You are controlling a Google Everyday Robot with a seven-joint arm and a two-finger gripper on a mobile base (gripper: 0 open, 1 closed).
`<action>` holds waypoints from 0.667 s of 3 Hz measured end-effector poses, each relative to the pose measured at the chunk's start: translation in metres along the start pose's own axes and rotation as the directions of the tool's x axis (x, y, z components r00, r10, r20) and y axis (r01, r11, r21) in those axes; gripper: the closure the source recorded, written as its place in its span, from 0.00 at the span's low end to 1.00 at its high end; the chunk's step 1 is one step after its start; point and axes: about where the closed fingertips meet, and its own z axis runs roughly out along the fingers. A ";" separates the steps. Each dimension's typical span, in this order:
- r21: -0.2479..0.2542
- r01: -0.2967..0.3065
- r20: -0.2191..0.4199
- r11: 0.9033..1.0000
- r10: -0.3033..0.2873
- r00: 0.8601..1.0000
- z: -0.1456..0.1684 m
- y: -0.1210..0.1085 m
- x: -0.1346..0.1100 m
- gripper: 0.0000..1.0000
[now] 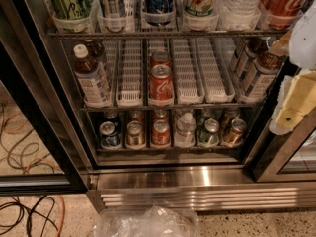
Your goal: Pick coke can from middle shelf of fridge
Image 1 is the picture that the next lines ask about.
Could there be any rear right tea bottle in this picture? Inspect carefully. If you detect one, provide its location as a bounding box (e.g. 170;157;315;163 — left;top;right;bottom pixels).
230;37;268;80

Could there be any clear plastic bin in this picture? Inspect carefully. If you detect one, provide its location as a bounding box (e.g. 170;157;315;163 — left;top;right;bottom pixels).
93;205;200;237

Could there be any silver can top shelf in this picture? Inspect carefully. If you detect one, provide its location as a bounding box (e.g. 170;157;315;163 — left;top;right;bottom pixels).
100;0;125;18

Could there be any red can bottom shelf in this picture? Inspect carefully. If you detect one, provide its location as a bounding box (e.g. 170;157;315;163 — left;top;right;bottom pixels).
151;119;170;146

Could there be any blue can bottom shelf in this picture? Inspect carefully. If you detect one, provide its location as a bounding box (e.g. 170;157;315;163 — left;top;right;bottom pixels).
99;121;120;147

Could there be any right fridge glass door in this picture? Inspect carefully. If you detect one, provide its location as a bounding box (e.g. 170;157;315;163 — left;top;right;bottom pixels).
243;61;316;183

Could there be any tea bottle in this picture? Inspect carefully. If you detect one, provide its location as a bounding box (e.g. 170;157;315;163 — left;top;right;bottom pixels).
84;39;111;79
242;52;283;98
230;37;268;80
73;44;110;106

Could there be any left fridge glass door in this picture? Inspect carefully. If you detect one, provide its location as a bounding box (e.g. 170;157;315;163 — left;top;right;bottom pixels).
0;0;90;195

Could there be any front left tea bottle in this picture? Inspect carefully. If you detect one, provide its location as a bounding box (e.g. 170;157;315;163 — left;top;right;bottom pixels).
73;44;110;106

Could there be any green can bottom shelf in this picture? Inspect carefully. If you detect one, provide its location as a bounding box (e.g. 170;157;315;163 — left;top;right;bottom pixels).
198;118;219;147

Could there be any front right tea bottle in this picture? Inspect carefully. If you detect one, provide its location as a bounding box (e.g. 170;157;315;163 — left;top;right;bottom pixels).
242;52;283;98

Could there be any large coke can top shelf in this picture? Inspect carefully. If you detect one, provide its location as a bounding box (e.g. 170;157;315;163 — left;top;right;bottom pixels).
260;0;305;30

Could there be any black floor cable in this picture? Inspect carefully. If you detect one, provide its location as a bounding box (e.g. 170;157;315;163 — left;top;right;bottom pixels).
0;195;60;237

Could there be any rear left tea bottle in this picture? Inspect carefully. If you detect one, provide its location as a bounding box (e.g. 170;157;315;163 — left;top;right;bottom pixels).
84;39;111;79

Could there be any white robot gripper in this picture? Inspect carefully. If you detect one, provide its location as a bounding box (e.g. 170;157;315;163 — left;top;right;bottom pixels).
269;1;316;135

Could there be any bronze can bottom shelf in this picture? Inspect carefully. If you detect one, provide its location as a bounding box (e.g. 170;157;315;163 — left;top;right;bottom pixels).
223;118;247;145

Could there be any gold can bottom shelf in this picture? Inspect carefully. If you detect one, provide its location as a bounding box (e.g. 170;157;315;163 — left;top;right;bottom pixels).
127;121;145;146

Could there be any white empty shelf tray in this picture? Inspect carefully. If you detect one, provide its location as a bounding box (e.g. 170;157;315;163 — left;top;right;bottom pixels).
195;38;235;103
116;39;143;108
171;39;204;104

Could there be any orange floor cable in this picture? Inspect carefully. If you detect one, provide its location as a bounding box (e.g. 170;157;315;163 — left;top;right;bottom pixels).
53;195;66;237

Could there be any fridge glass door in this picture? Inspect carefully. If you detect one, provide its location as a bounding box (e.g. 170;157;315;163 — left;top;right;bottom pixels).
243;61;316;183
0;0;90;195

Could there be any water bottle bottom shelf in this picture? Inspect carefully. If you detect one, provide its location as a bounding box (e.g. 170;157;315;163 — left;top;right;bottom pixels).
174;113;196;148

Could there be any red coke can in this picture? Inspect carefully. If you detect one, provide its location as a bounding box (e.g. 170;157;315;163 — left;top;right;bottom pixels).
150;65;173;101
150;49;171;67

